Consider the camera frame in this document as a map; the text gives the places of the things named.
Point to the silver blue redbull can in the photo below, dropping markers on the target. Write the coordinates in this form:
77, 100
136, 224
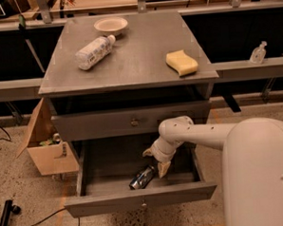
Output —
143, 178

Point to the grey wooden drawer cabinet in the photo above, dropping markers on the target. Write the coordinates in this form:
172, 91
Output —
134, 74

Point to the yellow sponge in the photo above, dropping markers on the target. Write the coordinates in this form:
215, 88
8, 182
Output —
181, 62

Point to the open cardboard box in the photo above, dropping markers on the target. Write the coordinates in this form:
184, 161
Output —
46, 148

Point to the black stand base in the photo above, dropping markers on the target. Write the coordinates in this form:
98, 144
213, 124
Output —
9, 208

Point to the clear sanitizer pump bottle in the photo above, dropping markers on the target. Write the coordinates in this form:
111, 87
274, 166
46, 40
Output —
259, 53

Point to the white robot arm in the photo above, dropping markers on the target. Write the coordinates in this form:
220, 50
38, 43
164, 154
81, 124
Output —
252, 164

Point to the white ceramic bowl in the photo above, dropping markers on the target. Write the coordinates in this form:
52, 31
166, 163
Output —
113, 25

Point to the grey open middle drawer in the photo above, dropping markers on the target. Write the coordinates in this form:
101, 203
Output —
109, 165

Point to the clear plastic water bottle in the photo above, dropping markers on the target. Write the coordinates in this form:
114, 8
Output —
91, 54

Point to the grey upper drawer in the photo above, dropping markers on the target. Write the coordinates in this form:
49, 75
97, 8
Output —
125, 121

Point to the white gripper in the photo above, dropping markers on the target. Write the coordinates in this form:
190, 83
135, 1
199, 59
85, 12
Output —
160, 152

